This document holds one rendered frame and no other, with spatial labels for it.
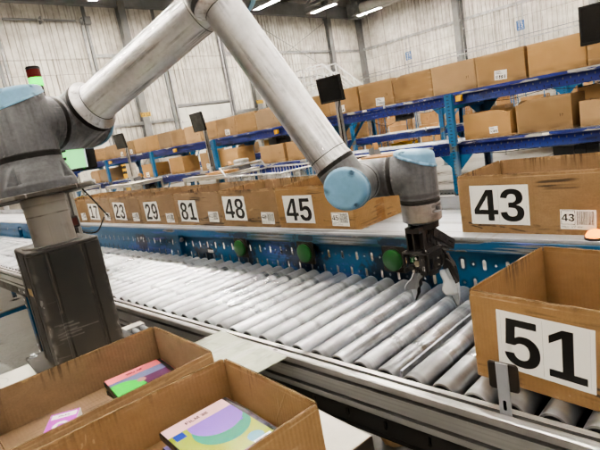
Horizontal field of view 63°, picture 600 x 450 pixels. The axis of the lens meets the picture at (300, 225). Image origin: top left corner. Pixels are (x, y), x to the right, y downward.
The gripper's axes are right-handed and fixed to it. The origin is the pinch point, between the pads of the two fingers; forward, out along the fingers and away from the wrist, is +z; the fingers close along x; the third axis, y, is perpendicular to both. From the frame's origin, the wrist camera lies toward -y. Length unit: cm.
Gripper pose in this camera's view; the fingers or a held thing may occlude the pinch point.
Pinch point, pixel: (437, 299)
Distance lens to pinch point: 124.6
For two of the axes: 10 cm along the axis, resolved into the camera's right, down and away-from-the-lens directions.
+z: 1.7, 9.7, 1.9
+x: 7.0, 0.2, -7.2
